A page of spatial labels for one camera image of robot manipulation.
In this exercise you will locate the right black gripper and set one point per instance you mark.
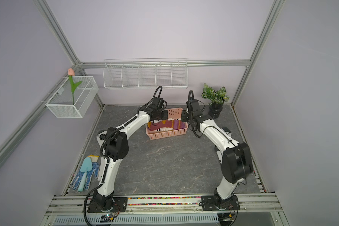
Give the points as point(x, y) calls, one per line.
point(185, 114)

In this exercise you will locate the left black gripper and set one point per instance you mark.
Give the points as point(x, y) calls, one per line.
point(165, 116)

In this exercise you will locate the magenta striped sock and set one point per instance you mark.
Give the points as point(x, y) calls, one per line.
point(166, 125)

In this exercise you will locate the white sport sock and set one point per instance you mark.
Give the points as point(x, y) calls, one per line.
point(227, 134)
point(100, 139)

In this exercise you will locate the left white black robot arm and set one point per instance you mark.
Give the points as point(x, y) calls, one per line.
point(114, 145)

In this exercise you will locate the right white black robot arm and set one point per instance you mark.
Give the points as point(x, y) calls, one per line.
point(235, 157)

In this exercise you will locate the pink perforated plastic basket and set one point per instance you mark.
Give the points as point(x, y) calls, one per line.
point(173, 114)

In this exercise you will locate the potted green plant black pot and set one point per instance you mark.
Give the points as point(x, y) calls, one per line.
point(217, 99)

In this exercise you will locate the blue yellow sock left edge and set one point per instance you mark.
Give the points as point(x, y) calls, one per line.
point(94, 158)

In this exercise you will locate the blue dotted work glove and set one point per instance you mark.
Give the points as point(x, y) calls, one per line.
point(78, 176)

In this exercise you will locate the light blue garden trowel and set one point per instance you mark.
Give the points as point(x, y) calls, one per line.
point(85, 168)

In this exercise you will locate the artificial pink tulip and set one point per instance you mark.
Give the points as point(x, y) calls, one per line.
point(74, 85)

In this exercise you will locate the white wire wall shelf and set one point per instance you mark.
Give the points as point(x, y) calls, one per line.
point(145, 73)

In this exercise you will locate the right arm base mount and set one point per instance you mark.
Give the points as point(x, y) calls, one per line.
point(215, 202)

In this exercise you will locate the white mesh wall basket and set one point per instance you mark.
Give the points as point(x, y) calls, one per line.
point(61, 104)

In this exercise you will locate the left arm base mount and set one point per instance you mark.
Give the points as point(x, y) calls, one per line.
point(100, 203)

